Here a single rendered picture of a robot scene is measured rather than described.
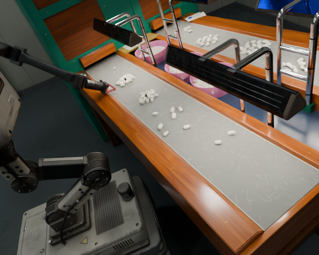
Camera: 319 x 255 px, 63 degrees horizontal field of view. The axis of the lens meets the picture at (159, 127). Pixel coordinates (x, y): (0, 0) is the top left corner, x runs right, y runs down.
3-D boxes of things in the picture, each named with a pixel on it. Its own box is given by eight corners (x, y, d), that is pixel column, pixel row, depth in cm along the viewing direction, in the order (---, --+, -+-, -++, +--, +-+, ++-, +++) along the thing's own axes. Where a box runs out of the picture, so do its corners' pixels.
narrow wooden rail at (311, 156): (324, 189, 94) (328, 170, 87) (120, 63, 228) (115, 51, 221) (334, 180, 95) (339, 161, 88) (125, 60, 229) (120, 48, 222)
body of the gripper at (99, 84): (102, 80, 171) (91, 77, 166) (108, 84, 163) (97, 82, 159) (100, 89, 173) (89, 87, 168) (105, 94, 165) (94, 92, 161)
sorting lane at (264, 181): (265, 234, 82) (265, 231, 80) (86, 73, 216) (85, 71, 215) (327, 178, 89) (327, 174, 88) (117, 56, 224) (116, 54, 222)
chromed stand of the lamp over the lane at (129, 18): (140, 88, 181) (114, 26, 153) (127, 80, 196) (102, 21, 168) (161, 75, 186) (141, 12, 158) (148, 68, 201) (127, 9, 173)
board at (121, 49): (125, 54, 210) (124, 53, 209) (118, 50, 221) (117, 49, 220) (158, 36, 218) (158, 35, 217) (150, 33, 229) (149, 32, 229)
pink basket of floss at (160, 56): (166, 66, 195) (162, 54, 189) (134, 70, 205) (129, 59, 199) (173, 48, 213) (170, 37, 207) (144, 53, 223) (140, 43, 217)
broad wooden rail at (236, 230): (240, 277, 88) (235, 253, 76) (81, 94, 222) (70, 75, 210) (266, 253, 91) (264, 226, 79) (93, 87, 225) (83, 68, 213)
